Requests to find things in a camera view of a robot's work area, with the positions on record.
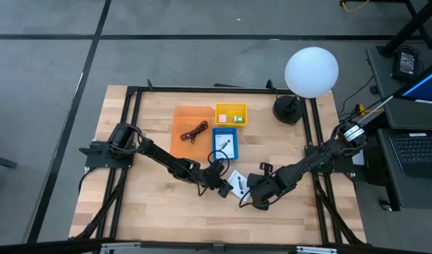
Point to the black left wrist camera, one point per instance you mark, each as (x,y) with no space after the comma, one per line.
(217,166)

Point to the white printed box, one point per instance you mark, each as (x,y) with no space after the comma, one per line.
(239,183)
(224,144)

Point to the round black lamp base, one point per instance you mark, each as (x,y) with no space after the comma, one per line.
(286,111)

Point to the blue slotted plastic basket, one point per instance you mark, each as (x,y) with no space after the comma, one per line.
(214,144)

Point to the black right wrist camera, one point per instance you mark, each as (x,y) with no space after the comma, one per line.
(266,167)

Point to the black laptop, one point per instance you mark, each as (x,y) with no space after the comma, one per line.
(417,151)

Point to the translucent orange plastic bin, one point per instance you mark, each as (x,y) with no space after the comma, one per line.
(187,148)

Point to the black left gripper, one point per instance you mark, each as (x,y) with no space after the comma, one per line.
(214,180)

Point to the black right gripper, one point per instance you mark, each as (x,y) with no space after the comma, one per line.
(269,190)

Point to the black aluminium table frame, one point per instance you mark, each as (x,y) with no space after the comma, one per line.
(219,90)

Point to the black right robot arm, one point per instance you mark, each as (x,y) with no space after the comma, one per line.
(318,155)

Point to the yellow slotted plastic basket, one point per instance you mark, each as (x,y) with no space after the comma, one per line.
(232,105)

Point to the black tripod leg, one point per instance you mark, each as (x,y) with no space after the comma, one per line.
(410,26)

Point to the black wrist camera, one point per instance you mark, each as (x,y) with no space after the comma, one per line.
(217,166)
(266,167)

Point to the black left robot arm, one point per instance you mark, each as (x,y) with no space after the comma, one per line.
(159,155)

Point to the black power adapter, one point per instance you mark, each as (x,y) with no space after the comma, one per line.
(406,63)

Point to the black monitor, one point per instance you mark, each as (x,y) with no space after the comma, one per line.
(424,86)

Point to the black side desk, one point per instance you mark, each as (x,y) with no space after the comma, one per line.
(382,88)

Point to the small pale pink box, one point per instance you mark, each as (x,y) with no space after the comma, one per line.
(222,118)

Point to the small green box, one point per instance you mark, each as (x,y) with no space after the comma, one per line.
(238,119)

